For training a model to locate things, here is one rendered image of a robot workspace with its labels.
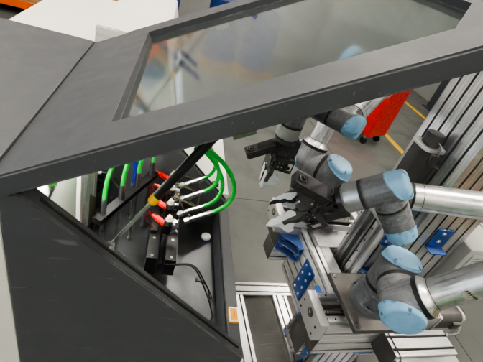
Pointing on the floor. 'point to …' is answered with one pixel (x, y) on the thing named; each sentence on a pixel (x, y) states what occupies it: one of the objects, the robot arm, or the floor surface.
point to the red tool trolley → (383, 116)
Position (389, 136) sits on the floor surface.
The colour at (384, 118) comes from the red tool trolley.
